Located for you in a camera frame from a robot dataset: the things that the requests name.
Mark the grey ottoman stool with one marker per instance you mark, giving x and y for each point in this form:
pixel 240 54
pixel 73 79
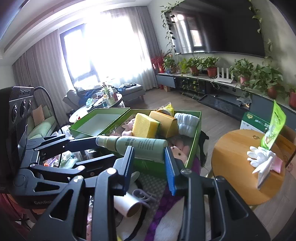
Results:
pixel 134 92

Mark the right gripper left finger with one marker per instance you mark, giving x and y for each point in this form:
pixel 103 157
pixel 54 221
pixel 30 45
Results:
pixel 114 181

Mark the white wifi router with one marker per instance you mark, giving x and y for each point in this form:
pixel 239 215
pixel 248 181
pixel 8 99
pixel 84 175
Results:
pixel 223 75

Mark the round wooden side table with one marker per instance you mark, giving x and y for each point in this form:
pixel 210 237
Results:
pixel 229 159

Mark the green spray bottle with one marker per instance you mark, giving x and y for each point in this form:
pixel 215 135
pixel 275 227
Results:
pixel 144 148

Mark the white folded towel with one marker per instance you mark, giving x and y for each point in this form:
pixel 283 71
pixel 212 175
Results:
pixel 187 124

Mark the terracotta potted plant centre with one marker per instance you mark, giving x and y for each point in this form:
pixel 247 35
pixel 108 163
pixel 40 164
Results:
pixel 209 63

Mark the green box tray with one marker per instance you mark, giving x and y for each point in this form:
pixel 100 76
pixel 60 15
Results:
pixel 155 168

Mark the wall mounted television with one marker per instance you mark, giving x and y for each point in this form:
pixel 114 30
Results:
pixel 214 27

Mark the round glass coffee table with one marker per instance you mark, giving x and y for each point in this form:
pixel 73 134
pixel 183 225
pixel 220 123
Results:
pixel 81 112

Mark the green box lid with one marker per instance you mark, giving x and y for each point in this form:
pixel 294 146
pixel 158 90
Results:
pixel 96 122

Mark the white paper roll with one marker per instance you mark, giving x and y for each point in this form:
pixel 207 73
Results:
pixel 127 205

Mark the green snack bag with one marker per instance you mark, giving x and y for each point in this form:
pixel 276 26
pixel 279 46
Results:
pixel 277 122

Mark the yellow cardboard box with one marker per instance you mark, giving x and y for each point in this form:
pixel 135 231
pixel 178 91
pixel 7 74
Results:
pixel 168 124

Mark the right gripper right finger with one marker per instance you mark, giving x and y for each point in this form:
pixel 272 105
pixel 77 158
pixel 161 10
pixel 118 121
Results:
pixel 186 183

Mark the white rubber glove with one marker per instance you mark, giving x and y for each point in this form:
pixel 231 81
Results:
pixel 257 156

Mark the pink plush toy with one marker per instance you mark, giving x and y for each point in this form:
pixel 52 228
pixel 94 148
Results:
pixel 180 151

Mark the green printed carton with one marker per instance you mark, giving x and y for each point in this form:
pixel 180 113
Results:
pixel 253 122

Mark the yellow green sponge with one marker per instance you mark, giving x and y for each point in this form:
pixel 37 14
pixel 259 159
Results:
pixel 145 126

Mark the grey tv cabinet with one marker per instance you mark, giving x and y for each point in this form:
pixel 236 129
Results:
pixel 227 98

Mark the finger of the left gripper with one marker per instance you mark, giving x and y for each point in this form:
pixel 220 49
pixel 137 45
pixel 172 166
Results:
pixel 86 169
pixel 67 144

